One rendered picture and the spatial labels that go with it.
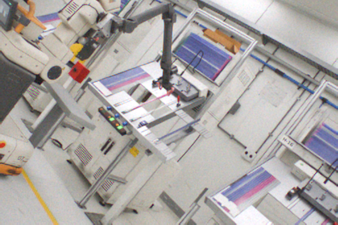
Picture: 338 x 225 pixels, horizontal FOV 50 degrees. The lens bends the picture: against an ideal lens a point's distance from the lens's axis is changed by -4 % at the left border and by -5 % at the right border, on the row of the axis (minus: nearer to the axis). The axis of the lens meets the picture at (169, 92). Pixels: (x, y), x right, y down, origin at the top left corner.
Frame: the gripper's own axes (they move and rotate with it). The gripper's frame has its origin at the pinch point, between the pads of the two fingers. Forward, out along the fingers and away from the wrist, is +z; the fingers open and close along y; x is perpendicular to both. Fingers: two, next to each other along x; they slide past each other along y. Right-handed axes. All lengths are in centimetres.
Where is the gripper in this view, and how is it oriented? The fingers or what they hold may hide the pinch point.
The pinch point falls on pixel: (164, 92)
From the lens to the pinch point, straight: 290.1
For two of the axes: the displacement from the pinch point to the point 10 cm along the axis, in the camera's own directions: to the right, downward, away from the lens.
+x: -7.7, 3.4, -5.5
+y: -6.4, -5.0, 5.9
